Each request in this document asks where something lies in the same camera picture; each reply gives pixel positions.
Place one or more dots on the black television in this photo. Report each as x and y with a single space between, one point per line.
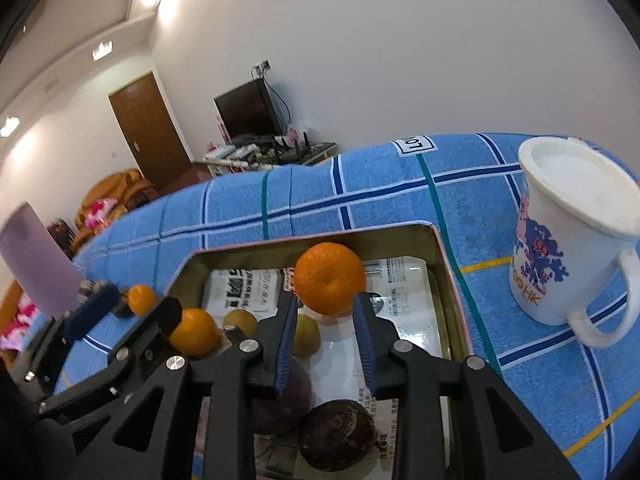
247 110

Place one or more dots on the cut water chestnut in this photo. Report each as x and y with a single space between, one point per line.
89 287

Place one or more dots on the dark water chestnut in tray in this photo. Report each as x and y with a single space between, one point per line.
336 435

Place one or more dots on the lilac tumbler cup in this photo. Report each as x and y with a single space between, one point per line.
39 265

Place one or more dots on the orange leather armchair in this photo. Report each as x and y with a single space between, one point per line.
108 200

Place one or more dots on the large orange mandarin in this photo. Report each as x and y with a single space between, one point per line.
327 278

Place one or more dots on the purple sweet potato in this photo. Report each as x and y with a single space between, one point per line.
285 399

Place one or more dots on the blue plaid cloth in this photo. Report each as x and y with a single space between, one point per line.
458 195

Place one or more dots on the brown wooden door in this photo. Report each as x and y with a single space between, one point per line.
149 131

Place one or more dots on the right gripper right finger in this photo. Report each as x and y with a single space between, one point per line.
453 417

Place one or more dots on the small orange on cloth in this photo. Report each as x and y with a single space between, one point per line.
140 299

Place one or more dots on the white floral mug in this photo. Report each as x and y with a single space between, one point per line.
578 225

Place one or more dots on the metal tin tray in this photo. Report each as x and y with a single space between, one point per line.
413 239

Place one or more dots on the small yellow-green fruit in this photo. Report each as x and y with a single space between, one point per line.
242 320

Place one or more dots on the TV stand with clutter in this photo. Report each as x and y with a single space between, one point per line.
265 153

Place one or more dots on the water chestnut on cloth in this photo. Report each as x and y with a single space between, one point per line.
122 310

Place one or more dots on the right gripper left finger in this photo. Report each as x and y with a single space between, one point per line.
200 399

